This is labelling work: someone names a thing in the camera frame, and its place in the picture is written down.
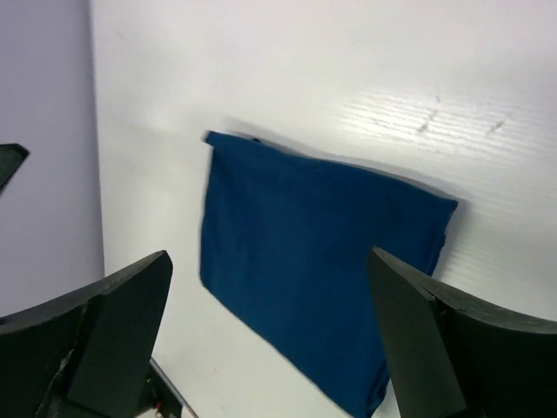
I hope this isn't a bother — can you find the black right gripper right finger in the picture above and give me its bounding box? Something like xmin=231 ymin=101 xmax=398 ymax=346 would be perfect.
xmin=367 ymin=247 xmax=556 ymax=418

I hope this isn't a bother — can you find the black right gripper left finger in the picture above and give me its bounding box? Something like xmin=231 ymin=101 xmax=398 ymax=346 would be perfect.
xmin=1 ymin=251 xmax=173 ymax=417

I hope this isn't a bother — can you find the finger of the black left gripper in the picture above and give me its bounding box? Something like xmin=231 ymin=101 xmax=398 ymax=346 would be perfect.
xmin=0 ymin=144 xmax=30 ymax=192

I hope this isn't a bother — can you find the blue printed t shirt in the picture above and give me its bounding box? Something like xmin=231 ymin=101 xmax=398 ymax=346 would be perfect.
xmin=200 ymin=131 xmax=458 ymax=417

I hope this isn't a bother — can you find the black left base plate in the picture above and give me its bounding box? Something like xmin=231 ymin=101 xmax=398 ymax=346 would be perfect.
xmin=146 ymin=358 xmax=186 ymax=418

